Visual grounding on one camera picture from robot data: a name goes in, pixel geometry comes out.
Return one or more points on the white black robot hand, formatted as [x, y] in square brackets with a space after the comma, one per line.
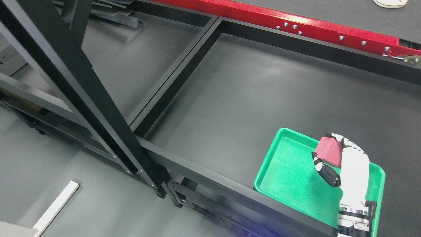
[354, 176]

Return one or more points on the pink red block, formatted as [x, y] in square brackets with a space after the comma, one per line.
[329, 150]

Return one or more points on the robot forearm silver wrist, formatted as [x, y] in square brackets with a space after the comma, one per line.
[354, 222]

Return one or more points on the green plastic tray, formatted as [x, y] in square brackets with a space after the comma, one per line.
[287, 175]

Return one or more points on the black metal shelf right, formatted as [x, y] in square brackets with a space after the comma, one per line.
[243, 82]

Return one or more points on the black metal shelf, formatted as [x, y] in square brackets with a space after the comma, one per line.
[107, 64]
[243, 82]

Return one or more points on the black metal shelf left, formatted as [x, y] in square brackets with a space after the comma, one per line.
[107, 64]

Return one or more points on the red metal beam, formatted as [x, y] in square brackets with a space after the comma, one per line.
[354, 38]

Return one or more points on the white standing desk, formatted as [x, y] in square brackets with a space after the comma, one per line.
[13, 230]

